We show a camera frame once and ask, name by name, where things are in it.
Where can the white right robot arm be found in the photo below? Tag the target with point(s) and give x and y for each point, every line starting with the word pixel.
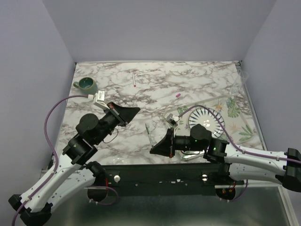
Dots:
pixel 243 163

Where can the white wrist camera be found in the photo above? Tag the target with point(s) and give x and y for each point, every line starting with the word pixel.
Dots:
pixel 98 99
pixel 172 121

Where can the striped white blue plate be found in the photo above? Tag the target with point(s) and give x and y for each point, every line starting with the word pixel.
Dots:
pixel 205 118

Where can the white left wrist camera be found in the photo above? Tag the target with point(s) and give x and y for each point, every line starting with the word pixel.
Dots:
pixel 98 99

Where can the leaf pattern glass tray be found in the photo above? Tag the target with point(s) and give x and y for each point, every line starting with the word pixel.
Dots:
pixel 231 115

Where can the black mounting base bar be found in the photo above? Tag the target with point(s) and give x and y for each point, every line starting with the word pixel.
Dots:
pixel 168 179

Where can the green ceramic mug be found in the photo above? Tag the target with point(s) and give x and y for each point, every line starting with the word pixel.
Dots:
pixel 87 86

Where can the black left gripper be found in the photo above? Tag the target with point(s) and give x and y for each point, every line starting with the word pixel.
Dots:
pixel 123 115

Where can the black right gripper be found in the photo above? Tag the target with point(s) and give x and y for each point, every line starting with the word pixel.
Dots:
pixel 163 148

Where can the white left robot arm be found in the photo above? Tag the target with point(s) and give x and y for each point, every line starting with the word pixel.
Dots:
pixel 34 206

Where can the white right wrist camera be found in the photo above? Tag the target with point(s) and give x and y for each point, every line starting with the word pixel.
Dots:
pixel 172 121

